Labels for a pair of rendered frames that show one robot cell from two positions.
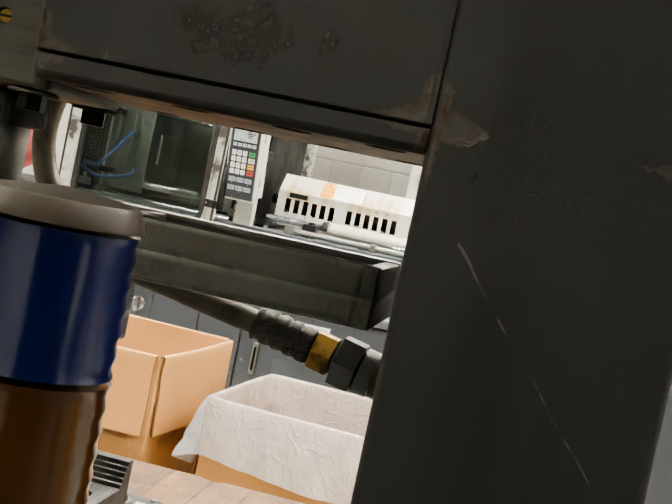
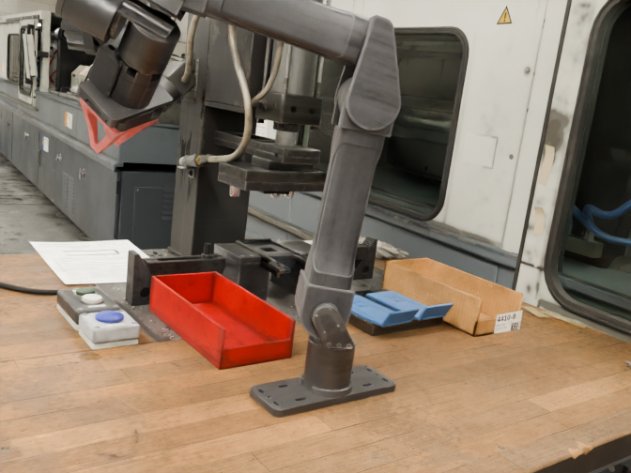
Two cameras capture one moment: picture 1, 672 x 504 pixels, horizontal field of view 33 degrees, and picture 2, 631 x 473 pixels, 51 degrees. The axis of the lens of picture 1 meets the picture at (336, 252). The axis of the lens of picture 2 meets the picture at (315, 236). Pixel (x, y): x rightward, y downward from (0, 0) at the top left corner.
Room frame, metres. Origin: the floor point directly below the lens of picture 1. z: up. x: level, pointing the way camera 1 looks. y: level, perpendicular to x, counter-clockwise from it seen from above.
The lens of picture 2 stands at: (1.37, 1.08, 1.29)
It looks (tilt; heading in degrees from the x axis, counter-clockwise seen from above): 12 degrees down; 223
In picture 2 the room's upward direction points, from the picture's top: 7 degrees clockwise
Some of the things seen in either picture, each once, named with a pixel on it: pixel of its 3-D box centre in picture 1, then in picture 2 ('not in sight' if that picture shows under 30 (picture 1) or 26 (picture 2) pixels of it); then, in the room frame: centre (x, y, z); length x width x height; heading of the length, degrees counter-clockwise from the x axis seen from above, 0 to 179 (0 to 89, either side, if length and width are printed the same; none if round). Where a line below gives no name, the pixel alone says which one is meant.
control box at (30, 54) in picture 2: not in sight; (34, 56); (-1.23, -5.14, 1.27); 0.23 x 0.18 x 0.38; 167
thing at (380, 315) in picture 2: not in sight; (373, 304); (0.48, 0.39, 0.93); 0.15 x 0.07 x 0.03; 84
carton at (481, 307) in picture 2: not in sight; (449, 295); (0.28, 0.42, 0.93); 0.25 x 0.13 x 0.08; 81
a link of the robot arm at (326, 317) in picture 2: not in sight; (328, 318); (0.76, 0.54, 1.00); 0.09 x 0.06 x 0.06; 53
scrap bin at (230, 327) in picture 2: not in sight; (217, 314); (0.75, 0.30, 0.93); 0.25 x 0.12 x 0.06; 81
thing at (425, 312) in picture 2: not in sight; (408, 298); (0.39, 0.40, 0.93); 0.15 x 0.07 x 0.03; 82
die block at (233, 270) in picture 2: not in sight; (270, 271); (0.53, 0.17, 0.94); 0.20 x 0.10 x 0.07; 171
